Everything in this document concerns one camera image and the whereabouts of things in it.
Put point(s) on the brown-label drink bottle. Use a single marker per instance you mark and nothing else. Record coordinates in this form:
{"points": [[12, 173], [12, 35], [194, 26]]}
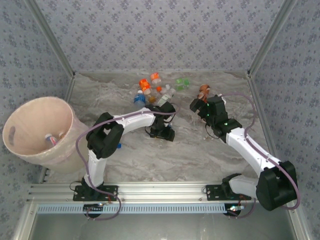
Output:
{"points": [[204, 91]]}

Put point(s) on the blue-label water bottle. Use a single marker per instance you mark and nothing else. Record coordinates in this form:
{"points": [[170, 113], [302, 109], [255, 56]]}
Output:
{"points": [[139, 99], [170, 124]]}

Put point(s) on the orange checkered label bottle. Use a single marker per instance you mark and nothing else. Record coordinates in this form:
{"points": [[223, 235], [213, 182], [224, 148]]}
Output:
{"points": [[145, 85]]}

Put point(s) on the blue cola-label bottle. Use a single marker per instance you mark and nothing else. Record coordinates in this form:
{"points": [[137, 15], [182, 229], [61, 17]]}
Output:
{"points": [[51, 140]]}

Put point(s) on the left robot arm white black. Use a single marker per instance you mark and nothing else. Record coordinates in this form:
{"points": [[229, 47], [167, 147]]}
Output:
{"points": [[132, 120]]}

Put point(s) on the large round plastic bin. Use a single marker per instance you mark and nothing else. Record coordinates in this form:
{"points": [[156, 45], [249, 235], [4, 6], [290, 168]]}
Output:
{"points": [[30, 120]]}

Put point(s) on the brown bottle cap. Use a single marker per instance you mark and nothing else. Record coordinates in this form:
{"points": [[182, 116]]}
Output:
{"points": [[152, 99]]}

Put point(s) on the clear bottle with green-print label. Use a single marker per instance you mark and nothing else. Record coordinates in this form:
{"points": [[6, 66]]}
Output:
{"points": [[166, 97]]}

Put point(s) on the green-label clear bottle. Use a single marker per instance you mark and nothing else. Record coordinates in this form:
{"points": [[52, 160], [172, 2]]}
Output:
{"points": [[182, 83]]}

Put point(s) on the white bottle cap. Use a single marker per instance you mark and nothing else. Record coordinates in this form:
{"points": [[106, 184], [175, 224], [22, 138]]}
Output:
{"points": [[167, 86]]}

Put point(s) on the crushed clear plastic bottle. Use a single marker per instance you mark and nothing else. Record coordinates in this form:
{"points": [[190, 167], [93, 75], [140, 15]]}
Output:
{"points": [[208, 136]]}

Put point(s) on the orange-label bottle with orange cap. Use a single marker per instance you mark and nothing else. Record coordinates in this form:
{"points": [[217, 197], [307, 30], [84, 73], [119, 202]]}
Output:
{"points": [[155, 77]]}

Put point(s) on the blue bottle cap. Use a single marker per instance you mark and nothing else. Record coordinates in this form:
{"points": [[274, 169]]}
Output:
{"points": [[119, 145]]}

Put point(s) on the aluminium mounting rail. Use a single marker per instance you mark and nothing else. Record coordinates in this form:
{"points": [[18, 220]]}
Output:
{"points": [[160, 191]]}

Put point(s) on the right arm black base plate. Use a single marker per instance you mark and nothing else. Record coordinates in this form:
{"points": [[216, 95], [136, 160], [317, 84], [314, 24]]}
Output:
{"points": [[212, 192]]}

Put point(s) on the aluminium corner post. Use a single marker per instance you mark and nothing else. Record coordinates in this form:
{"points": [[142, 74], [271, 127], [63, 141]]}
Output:
{"points": [[270, 37], [51, 37]]}

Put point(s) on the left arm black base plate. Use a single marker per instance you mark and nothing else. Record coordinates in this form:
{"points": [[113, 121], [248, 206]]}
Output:
{"points": [[111, 190]]}

